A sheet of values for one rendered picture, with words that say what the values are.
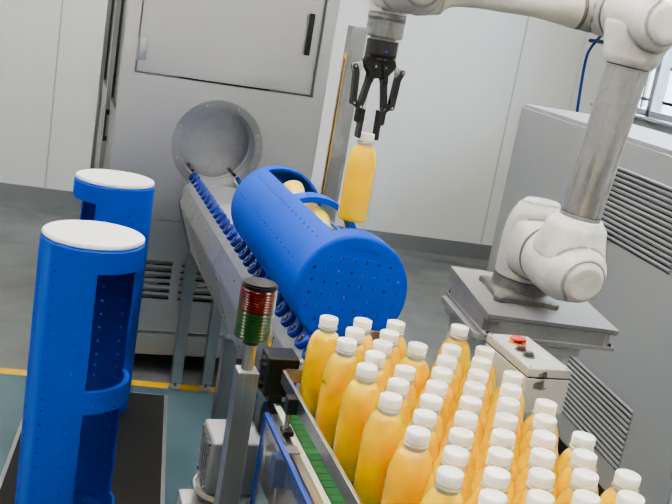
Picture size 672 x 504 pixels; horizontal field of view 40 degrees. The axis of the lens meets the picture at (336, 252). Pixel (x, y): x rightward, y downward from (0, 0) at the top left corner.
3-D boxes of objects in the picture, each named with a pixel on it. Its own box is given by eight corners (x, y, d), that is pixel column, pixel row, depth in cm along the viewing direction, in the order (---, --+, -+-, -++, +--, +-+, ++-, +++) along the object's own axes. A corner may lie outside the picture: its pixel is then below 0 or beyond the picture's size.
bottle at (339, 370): (335, 431, 192) (352, 340, 187) (354, 447, 186) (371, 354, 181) (304, 434, 188) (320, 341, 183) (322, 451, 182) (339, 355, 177)
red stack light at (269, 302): (270, 304, 164) (273, 283, 163) (278, 316, 158) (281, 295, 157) (234, 301, 162) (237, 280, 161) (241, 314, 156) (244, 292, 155)
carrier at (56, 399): (4, 541, 262) (107, 548, 268) (31, 243, 242) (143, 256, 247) (22, 490, 290) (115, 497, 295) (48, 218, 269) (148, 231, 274)
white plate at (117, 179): (122, 168, 354) (121, 171, 355) (60, 169, 333) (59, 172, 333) (170, 185, 338) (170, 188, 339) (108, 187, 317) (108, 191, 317)
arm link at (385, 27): (363, 10, 221) (359, 36, 223) (375, 12, 213) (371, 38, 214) (399, 16, 224) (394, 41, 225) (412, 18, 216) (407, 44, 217)
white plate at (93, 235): (34, 238, 242) (33, 243, 242) (142, 252, 247) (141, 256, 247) (50, 214, 268) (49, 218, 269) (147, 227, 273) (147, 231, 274)
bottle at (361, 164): (371, 224, 229) (385, 143, 224) (344, 222, 226) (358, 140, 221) (358, 216, 235) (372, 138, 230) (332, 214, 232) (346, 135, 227)
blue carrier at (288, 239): (304, 256, 311) (325, 174, 305) (390, 356, 230) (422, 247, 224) (221, 241, 302) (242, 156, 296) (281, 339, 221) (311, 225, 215)
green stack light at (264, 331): (266, 331, 165) (270, 304, 164) (273, 344, 160) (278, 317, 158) (230, 328, 163) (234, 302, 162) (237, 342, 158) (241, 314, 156)
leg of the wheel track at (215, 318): (210, 387, 428) (229, 256, 413) (212, 392, 423) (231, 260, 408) (197, 386, 427) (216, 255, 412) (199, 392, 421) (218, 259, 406)
